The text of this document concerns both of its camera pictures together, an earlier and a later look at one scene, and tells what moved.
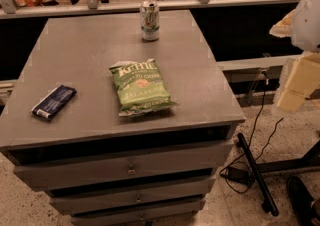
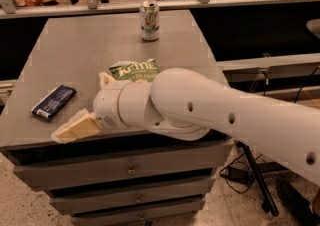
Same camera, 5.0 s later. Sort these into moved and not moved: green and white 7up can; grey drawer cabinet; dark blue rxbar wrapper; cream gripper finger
Moved: cream gripper finger
Not moved: green and white 7up can; grey drawer cabinet; dark blue rxbar wrapper
